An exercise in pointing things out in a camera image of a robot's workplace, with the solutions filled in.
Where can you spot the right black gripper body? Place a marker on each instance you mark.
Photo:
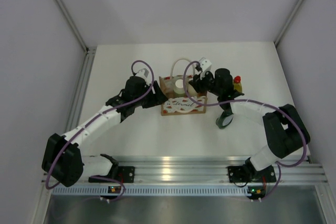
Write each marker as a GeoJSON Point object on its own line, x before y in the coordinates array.
{"type": "Point", "coordinates": [207, 83]}

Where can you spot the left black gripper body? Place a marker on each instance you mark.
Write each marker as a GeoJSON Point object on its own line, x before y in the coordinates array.
{"type": "Point", "coordinates": [150, 99]}

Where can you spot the yellow dish soap bottle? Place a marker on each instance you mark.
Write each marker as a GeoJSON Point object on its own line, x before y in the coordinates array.
{"type": "Point", "coordinates": [237, 84]}

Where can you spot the green dish soap bottle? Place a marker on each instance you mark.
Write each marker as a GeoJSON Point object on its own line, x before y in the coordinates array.
{"type": "Point", "coordinates": [225, 119]}

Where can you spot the burlap watermelon canvas bag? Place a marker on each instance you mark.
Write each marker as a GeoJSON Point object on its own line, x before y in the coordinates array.
{"type": "Point", "coordinates": [177, 105]}

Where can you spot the pale bottle with white cap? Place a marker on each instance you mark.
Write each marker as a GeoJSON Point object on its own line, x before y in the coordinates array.
{"type": "Point", "coordinates": [178, 88]}

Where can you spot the white pump soap dispenser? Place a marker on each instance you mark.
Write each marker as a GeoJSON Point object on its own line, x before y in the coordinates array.
{"type": "Point", "coordinates": [191, 90]}

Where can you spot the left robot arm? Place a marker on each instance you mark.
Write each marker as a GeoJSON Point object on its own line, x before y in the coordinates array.
{"type": "Point", "coordinates": [63, 160]}

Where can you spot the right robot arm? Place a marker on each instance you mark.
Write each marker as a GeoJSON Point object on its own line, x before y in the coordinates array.
{"type": "Point", "coordinates": [284, 129]}

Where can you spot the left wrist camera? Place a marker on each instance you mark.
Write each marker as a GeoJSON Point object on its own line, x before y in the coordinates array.
{"type": "Point", "coordinates": [143, 73]}

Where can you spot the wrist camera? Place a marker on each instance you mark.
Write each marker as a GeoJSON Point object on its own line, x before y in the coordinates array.
{"type": "Point", "coordinates": [203, 66]}
{"type": "Point", "coordinates": [143, 73]}

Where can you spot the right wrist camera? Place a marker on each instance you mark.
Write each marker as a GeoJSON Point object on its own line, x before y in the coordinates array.
{"type": "Point", "coordinates": [203, 66]}

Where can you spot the aluminium frame rail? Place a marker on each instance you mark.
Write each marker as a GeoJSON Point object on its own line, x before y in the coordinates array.
{"type": "Point", "coordinates": [209, 170]}

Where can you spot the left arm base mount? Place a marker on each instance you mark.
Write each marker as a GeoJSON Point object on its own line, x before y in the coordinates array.
{"type": "Point", "coordinates": [122, 174]}

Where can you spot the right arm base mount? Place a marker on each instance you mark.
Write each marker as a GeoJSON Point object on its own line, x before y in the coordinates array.
{"type": "Point", "coordinates": [243, 174]}

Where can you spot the perforated cable duct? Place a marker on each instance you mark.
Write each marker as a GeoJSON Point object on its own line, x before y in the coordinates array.
{"type": "Point", "coordinates": [105, 190]}

